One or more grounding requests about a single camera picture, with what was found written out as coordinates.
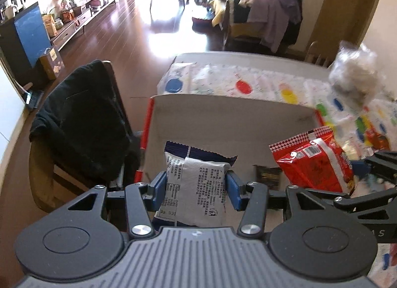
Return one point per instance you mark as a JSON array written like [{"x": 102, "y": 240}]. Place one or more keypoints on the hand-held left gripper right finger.
[{"x": 234, "y": 191}]

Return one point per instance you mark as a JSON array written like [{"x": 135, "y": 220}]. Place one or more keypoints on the wooden chair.
[{"x": 62, "y": 182}]

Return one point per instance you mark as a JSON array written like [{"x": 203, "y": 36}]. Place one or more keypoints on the brown cardboard box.
[{"x": 51, "y": 63}]

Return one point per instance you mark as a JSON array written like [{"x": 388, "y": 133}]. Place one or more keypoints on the white kettle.
[{"x": 9, "y": 11}]

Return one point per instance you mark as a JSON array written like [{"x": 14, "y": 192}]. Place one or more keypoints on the low tv cabinet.
[{"x": 90, "y": 5}]

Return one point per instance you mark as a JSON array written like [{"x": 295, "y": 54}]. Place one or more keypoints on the pink flower arrangement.
[{"x": 63, "y": 2}]

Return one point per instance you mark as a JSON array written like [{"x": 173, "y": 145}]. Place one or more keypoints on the sofa with clothes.
[{"x": 273, "y": 11}]

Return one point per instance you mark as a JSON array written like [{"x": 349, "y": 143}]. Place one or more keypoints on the red white snack packet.
[{"x": 313, "y": 164}]

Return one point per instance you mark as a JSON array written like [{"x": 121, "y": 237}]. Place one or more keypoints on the black cabinet with blue panel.
[{"x": 24, "y": 36}]

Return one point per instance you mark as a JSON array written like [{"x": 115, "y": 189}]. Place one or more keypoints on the red brown snack packet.
[{"x": 377, "y": 140}]

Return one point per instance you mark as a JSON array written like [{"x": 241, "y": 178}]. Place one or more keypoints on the red cardboard box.
[{"x": 232, "y": 123}]

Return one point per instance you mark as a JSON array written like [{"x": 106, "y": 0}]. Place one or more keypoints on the black gold snack packet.
[{"x": 266, "y": 177}]

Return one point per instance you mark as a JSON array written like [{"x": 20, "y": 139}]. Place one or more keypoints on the yellow paper bag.
[{"x": 49, "y": 25}]

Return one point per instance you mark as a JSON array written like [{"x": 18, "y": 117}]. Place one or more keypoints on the white navy snack packet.
[{"x": 195, "y": 191}]

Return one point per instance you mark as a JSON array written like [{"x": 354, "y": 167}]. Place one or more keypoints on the black jacket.
[{"x": 83, "y": 120}]

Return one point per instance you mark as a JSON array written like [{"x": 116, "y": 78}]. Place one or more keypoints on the dark pet bed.
[{"x": 201, "y": 19}]

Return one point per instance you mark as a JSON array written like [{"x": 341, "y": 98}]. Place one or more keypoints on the crumpled clear plastic bag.
[{"x": 356, "y": 64}]

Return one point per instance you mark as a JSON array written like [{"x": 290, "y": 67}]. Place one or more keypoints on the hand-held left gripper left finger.
[{"x": 158, "y": 187}]

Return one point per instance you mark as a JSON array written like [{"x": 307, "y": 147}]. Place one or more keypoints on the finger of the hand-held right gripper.
[
  {"x": 372, "y": 198},
  {"x": 381, "y": 164}
]

